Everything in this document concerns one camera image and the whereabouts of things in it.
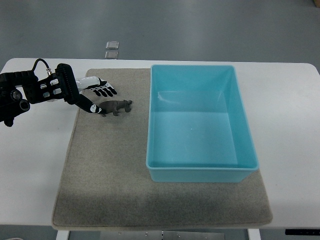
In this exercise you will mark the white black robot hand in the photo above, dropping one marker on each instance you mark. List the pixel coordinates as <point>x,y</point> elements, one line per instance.
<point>91,89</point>

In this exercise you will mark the brown toy hippo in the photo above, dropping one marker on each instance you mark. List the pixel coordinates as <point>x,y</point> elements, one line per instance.
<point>114,106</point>

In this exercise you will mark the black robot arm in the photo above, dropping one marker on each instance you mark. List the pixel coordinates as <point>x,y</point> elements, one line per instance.
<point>20,89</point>

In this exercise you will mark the light blue plastic box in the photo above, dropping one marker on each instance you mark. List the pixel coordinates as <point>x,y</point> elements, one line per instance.
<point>198,130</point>

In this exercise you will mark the lower floor socket plate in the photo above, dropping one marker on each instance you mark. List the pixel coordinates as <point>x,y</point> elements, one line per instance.
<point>111,55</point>

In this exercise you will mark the floor socket plate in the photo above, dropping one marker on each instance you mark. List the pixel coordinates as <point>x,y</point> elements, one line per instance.
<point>112,45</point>
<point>111,55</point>

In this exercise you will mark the upper floor socket plate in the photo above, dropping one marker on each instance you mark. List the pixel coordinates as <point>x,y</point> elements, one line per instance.
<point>112,45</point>

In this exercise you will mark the beige felt mat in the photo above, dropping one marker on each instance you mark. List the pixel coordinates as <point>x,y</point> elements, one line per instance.
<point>105,183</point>

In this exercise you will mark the black table control panel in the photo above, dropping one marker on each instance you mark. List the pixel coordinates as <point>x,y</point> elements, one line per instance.
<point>302,232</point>

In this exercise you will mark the metal table frame bracket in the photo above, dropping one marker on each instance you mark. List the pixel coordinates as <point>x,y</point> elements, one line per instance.
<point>160,235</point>

